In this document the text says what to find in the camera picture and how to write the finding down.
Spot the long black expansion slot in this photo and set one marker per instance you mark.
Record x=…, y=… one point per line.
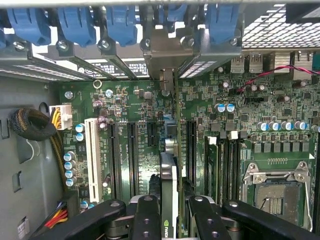
x=192, y=150
x=113, y=160
x=132, y=160

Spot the short black expansion slot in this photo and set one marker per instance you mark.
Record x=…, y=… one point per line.
x=152, y=133

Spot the empty black RAM slot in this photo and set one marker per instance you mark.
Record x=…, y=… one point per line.
x=235, y=170
x=224, y=170

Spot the open dark grey PC case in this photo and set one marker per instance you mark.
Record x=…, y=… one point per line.
x=25, y=175

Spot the white power connector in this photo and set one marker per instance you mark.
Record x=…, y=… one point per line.
x=63, y=117

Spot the green motherboard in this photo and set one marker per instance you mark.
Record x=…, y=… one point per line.
x=140, y=105

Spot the socket locking lever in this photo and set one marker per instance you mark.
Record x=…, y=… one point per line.
x=305, y=195

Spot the installed green RAM stick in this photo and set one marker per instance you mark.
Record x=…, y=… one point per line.
x=212, y=170

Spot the white expansion slot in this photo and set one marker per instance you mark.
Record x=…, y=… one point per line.
x=93, y=155

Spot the blue slot retention clip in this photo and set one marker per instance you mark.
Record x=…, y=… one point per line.
x=30, y=25
x=222, y=22
x=77, y=25
x=175, y=12
x=122, y=25

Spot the CPU socket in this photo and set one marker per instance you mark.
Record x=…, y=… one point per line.
x=277, y=200

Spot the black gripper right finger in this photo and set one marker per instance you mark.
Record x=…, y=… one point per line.
x=210, y=220

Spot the silver slot cover bracket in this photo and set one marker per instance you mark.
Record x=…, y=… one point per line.
x=220, y=53
x=108, y=51
x=66, y=51
x=15, y=60

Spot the silver USB port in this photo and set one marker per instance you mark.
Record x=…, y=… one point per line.
x=237, y=63
x=255, y=63

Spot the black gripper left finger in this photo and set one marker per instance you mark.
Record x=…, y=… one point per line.
x=146, y=220

